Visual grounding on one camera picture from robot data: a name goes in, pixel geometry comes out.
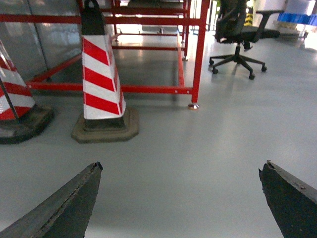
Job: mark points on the left red white bollard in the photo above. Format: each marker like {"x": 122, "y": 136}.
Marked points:
{"x": 20, "y": 117}

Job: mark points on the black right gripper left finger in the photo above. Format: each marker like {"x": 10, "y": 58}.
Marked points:
{"x": 65, "y": 214}

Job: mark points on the yellow black traffic cone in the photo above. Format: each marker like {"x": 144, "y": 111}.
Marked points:
{"x": 249, "y": 16}

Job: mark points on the red metal frame table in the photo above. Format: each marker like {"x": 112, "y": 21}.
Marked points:
{"x": 43, "y": 39}

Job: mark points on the red white striped bollard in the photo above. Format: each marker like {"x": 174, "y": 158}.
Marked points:
{"x": 105, "y": 117}

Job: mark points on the far blue bin on shelf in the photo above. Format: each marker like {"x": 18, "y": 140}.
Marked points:
{"x": 298, "y": 18}

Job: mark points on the black office chair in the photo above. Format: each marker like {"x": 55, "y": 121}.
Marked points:
{"x": 230, "y": 29}

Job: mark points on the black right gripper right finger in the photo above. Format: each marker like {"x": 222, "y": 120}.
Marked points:
{"x": 292, "y": 202}

